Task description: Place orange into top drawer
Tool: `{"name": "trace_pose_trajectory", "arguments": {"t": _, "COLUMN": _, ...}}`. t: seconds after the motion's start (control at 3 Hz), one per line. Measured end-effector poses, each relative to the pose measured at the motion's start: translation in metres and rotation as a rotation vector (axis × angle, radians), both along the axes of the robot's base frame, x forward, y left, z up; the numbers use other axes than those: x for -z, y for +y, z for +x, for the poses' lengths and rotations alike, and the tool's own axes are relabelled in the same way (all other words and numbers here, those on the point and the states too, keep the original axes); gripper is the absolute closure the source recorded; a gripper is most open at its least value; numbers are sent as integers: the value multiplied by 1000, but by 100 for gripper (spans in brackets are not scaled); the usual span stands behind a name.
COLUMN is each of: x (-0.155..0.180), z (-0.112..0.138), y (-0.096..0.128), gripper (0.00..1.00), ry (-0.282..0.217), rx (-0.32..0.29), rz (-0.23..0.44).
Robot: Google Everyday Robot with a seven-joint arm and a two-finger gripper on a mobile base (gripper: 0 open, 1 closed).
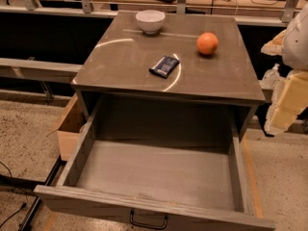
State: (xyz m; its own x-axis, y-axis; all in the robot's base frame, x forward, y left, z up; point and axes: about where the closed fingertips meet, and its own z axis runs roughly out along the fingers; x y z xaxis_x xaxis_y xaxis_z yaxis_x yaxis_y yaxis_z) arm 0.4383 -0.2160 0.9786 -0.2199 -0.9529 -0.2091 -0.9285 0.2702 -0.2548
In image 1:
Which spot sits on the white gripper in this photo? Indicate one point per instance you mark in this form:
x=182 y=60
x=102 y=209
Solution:
x=296 y=45

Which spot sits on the dark blue snack packet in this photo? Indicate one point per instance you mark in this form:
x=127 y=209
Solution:
x=164 y=66

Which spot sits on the open grey top drawer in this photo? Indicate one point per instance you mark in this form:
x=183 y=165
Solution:
x=158 y=164

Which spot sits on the clear sanitizer bottle left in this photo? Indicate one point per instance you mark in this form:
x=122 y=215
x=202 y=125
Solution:
x=270 y=78

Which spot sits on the orange fruit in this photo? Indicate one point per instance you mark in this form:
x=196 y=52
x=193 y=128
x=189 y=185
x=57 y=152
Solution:
x=207 y=43

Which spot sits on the cardboard box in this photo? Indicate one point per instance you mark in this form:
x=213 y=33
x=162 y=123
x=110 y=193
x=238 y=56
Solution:
x=68 y=127

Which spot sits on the white ceramic bowl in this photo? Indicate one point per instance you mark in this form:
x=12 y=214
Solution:
x=150 y=21

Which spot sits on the grey wooden cabinet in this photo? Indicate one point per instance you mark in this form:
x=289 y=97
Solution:
x=193 y=56

